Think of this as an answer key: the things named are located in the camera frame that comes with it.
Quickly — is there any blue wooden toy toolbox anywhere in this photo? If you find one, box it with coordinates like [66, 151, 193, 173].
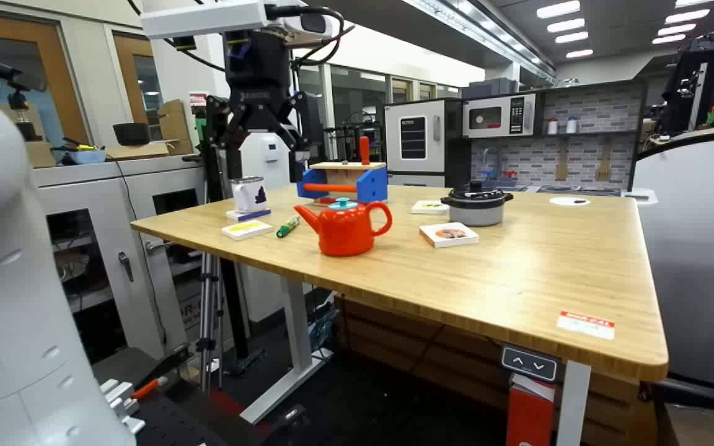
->
[297, 135, 390, 202]

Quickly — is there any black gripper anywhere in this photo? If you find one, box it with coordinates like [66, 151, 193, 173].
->
[226, 33, 291, 130]

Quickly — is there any red white warning sticker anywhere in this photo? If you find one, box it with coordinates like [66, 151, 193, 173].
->
[556, 313, 615, 342]

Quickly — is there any white microwave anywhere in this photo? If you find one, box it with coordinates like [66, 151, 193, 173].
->
[463, 93, 538, 138]

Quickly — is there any white table leg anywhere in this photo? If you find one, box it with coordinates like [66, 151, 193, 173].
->
[241, 279, 331, 427]

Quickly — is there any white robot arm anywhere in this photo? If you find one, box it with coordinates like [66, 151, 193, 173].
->
[0, 108, 136, 446]

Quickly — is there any grey pot with black lid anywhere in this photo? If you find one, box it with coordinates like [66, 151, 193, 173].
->
[440, 189, 511, 228]

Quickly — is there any grey cabinet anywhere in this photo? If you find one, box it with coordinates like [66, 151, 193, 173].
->
[33, 155, 202, 361]

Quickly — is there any white metal mug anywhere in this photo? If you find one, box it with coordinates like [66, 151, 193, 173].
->
[232, 176, 268, 215]

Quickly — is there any white oven cabinet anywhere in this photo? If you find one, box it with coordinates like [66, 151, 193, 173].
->
[385, 98, 469, 185]

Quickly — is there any orange teapot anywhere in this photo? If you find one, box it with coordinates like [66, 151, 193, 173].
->
[295, 199, 392, 258]

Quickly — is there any small yellow green book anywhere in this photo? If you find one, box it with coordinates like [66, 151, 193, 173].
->
[411, 200, 448, 215]

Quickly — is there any green marker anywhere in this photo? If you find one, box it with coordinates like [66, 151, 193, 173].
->
[276, 217, 300, 238]

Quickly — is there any desk height control panel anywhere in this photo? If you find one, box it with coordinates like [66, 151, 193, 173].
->
[501, 347, 558, 381]

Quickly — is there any yellow white small book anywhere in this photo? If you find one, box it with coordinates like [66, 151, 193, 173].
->
[221, 220, 273, 241]

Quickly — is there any white red small book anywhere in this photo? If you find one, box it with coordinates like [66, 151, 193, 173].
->
[418, 223, 478, 248]

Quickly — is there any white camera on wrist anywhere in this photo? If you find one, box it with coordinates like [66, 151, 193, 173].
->
[141, 0, 336, 44]

